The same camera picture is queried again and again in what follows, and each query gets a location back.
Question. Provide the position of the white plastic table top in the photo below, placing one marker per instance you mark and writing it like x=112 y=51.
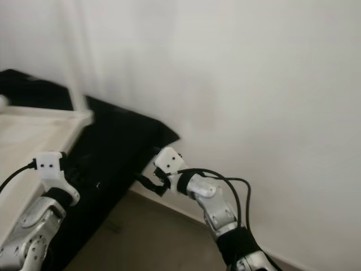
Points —
x=28 y=152

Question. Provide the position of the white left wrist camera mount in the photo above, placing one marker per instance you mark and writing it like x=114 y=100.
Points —
x=49 y=165

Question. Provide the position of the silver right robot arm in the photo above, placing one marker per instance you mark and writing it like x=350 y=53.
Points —
x=220 y=214

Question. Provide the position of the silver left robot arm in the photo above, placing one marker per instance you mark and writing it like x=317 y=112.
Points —
x=34 y=231

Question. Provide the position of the white plastic table leg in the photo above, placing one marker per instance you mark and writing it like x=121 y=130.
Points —
x=3 y=101
x=78 y=56

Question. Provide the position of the black tablecloth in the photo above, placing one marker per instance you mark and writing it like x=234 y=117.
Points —
x=124 y=141

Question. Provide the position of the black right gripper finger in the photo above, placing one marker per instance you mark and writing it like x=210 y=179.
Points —
x=154 y=151
x=153 y=186

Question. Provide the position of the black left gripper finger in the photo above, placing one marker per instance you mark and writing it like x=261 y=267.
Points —
x=69 y=166
x=78 y=166

